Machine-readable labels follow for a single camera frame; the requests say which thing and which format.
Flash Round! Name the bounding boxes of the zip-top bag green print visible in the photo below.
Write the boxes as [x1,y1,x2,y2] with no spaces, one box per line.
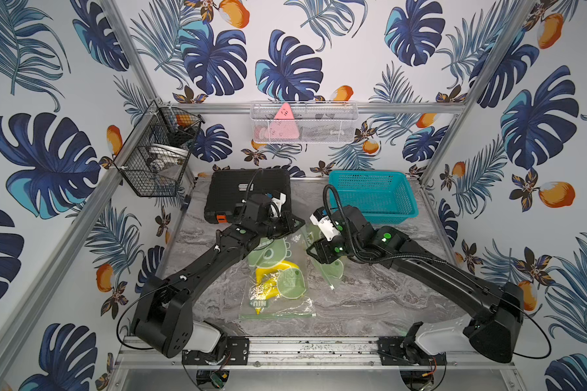
[299,225,345,291]

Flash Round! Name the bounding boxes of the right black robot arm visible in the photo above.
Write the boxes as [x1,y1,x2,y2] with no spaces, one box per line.
[308,205,523,363]

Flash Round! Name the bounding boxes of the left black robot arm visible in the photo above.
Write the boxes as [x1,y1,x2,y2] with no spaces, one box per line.
[130,191,304,358]

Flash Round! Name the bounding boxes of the left zip-top bag with bananas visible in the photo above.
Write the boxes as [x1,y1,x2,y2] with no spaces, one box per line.
[239,230,316,320]

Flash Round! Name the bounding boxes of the yellow bananas in left bag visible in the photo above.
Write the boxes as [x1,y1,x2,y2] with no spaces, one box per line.
[255,261,299,300]

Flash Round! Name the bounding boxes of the black plastic tool case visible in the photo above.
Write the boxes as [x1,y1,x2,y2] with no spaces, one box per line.
[203,168,291,224]

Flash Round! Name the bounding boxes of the teal plastic basket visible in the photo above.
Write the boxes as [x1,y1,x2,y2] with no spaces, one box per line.
[329,170,419,225]

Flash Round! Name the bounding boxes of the pink triangle card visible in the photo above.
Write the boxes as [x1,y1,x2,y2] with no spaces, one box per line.
[267,103,300,141]

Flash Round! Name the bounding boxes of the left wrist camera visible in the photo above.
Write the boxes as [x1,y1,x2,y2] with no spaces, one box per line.
[267,192,287,217]

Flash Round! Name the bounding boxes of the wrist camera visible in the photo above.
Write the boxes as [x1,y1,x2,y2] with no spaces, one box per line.
[267,192,287,217]
[310,207,339,241]

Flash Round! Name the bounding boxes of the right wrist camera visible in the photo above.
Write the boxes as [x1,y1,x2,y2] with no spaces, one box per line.
[310,207,339,241]

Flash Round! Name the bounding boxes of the clear mesh wall tray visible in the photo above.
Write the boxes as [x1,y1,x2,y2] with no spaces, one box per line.
[249,101,360,144]

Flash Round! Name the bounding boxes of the aluminium front rail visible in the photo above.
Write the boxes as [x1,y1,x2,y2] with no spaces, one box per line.
[116,337,515,371]

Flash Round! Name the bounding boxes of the black wire basket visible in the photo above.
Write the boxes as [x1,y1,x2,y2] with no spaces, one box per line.
[113,101,205,198]

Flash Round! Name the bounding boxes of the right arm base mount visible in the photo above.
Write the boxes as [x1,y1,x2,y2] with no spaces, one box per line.
[377,337,447,368]

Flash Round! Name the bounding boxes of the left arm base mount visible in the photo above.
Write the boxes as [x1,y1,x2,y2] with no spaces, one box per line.
[182,335,250,367]

